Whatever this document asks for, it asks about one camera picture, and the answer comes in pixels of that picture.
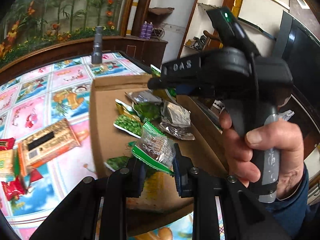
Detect clear green-edged snack packet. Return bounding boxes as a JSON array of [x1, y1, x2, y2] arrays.
[[132, 121, 175, 177]]

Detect green pea snack packet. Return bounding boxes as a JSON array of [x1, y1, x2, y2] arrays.
[[113, 114, 143, 138]]

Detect large silver foil snack bag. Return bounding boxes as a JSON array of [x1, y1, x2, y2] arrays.
[[159, 101, 195, 141]]

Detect yellow green snack packet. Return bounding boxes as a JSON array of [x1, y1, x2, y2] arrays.
[[115, 99, 140, 122]]

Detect orange-edged cracker pack with barcode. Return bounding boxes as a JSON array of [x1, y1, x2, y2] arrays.
[[17, 119, 89, 176]]

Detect red snack bag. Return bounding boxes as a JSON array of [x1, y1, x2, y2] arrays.
[[1, 169, 43, 202]]

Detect green Weidan cracker pack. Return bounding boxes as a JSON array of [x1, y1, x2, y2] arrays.
[[0, 149, 20, 177]]

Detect red rectangular snack packet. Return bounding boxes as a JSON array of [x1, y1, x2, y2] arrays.
[[0, 138, 15, 151]]

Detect blue sleeve forearm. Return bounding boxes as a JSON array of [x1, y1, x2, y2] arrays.
[[264, 167, 319, 239]]

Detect person's right hand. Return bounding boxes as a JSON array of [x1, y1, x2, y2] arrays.
[[219, 110, 304, 199]]

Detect cardboard box tray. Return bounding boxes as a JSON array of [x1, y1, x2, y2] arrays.
[[89, 75, 228, 212]]

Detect colourful fruit print tablecloth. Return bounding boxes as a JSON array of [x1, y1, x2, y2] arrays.
[[0, 51, 226, 240]]

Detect purple bottles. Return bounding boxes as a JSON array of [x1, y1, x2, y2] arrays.
[[139, 21, 153, 40]]

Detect grey flashlight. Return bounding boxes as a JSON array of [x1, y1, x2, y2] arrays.
[[91, 26, 103, 64]]

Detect flower garden wall mural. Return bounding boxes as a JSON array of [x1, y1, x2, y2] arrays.
[[1, 0, 126, 67]]

